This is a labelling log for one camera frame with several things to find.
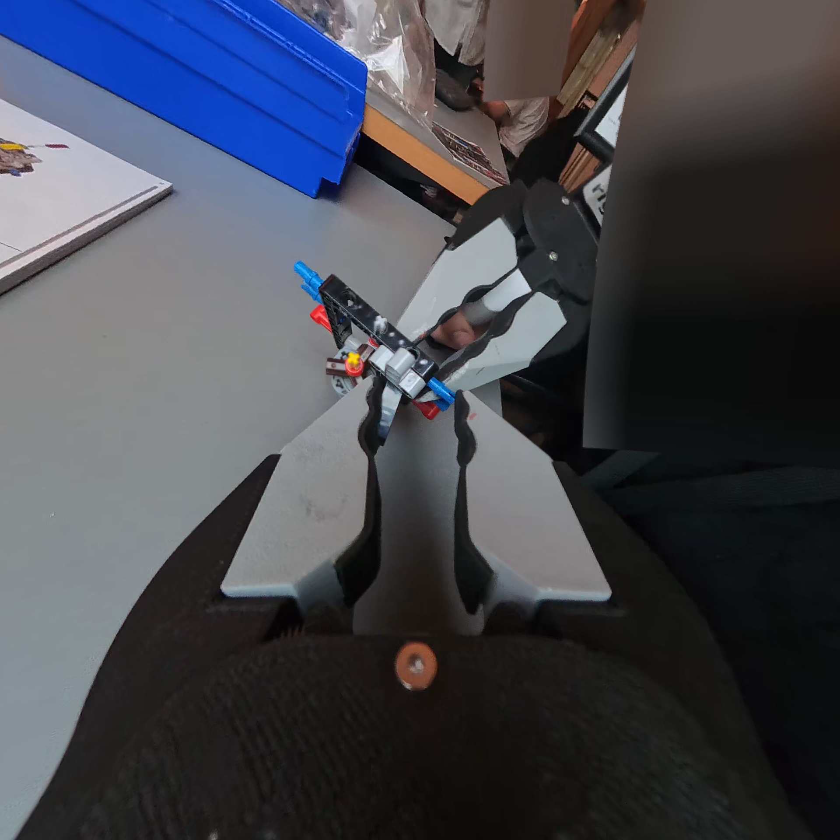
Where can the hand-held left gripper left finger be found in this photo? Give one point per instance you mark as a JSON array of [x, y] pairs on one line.
[[308, 525]]

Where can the black frame lego model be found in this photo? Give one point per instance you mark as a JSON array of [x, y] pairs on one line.
[[348, 305]]

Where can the blue plastic bin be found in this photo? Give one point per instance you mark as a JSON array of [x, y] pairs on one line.
[[197, 72]]

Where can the person's right hand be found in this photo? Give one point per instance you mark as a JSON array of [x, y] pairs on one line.
[[456, 334]]

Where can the wooden edged side table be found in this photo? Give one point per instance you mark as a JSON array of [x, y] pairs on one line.
[[420, 151]]

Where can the person's torso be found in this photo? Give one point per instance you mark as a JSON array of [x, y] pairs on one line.
[[754, 590]]

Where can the white sign on black stand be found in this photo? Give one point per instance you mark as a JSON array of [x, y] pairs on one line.
[[613, 121]]

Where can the clear plastic bag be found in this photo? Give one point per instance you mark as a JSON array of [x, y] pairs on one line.
[[394, 59]]

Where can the colourful printed leaflet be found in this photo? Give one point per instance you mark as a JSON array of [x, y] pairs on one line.
[[472, 154]]

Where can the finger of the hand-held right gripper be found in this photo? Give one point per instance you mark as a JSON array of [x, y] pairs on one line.
[[518, 344], [459, 275]]

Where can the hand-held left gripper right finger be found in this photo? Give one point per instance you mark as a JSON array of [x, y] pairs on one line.
[[531, 525]]

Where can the lego instruction booklet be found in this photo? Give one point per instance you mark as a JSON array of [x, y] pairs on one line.
[[85, 190]]

